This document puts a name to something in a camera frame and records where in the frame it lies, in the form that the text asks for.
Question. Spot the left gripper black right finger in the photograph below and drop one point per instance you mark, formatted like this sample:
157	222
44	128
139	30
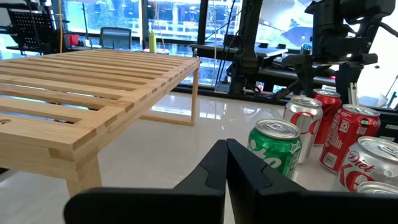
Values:
264	202

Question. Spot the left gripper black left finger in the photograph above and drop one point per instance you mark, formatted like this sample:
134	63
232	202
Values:
205	202

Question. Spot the green Sprite can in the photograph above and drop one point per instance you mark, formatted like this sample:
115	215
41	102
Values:
273	152

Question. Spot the red cola can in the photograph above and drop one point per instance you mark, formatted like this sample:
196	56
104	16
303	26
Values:
345	140
377	188
329	109

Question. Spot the silver diet cola can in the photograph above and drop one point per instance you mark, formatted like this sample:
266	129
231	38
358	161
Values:
370	168
306	124

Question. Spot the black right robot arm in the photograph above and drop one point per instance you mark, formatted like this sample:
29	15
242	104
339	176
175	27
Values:
346	81

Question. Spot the slatted wooden shelf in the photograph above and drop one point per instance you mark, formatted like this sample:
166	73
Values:
93	102

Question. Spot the blue-topped can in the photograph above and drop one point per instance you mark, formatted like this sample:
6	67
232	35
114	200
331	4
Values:
306	48

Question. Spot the yellow-green bottle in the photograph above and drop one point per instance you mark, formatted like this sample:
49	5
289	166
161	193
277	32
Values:
152	42

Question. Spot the grey office chair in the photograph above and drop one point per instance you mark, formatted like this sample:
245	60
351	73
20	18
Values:
115	37

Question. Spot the red box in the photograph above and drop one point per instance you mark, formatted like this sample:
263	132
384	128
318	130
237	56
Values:
73	40

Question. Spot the black pegboard stand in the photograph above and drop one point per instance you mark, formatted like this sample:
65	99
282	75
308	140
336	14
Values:
31	25

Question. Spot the black frame post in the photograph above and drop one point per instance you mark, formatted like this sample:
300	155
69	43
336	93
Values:
248	46

